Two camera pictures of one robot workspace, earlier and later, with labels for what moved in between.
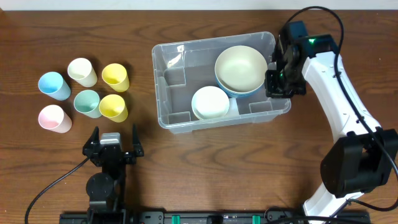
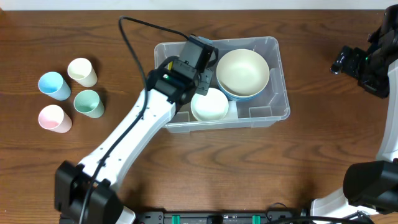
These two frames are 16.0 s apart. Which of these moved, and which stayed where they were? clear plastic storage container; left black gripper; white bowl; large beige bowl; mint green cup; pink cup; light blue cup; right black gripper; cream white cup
Moved: left black gripper; right black gripper
Stayed: large beige bowl; light blue cup; cream white cup; clear plastic storage container; white bowl; mint green cup; pink cup
